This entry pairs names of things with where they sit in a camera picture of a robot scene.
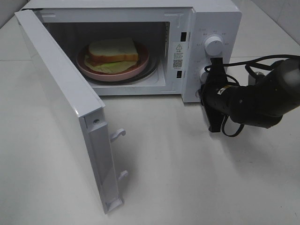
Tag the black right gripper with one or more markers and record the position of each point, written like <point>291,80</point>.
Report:
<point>214,108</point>

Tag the round door release button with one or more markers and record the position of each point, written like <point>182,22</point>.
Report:
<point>197,94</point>

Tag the white timer knob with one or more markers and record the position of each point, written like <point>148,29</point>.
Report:
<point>203,75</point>

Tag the pink round plate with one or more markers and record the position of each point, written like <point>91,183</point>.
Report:
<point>132,72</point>

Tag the toast sandwich with lettuce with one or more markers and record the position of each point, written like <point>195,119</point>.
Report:
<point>111,55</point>

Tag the white microwave door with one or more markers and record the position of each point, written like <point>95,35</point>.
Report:
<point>78,110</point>

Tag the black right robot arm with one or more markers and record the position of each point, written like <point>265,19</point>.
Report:
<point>276,91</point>

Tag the white upper power knob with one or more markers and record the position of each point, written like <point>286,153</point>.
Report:
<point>214,45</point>

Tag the warning label sticker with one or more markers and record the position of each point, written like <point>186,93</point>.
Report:
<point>178,55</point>

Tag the glass microwave turntable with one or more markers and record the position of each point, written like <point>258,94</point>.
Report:
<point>150,68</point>

